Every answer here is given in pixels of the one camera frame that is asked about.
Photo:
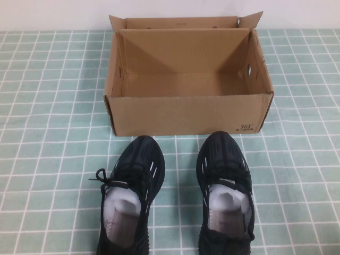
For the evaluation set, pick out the black sneaker with bow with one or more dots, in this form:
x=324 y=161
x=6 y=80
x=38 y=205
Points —
x=140 y=156

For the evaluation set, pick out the brown cardboard shoe box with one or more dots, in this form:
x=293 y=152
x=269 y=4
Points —
x=183 y=117

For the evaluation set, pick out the black sneaker with tucked laces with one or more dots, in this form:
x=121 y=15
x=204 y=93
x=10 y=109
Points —
x=220 y=151

